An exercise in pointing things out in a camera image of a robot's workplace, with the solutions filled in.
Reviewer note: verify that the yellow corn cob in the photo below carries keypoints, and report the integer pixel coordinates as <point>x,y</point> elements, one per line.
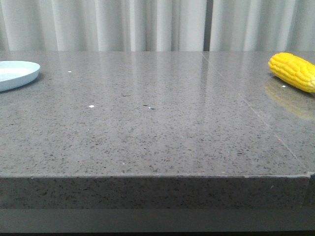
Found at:
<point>293,70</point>

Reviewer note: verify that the light blue round plate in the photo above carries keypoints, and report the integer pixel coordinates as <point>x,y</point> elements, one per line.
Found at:
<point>14,74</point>

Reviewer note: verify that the grey right curtain panel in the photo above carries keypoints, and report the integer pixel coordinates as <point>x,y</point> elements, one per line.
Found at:
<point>262,25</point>

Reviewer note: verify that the grey curtain panel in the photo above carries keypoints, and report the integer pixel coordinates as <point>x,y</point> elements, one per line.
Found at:
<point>103,25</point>
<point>262,25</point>

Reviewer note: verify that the grey left curtain panel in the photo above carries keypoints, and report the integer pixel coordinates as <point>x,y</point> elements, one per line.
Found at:
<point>103,25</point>

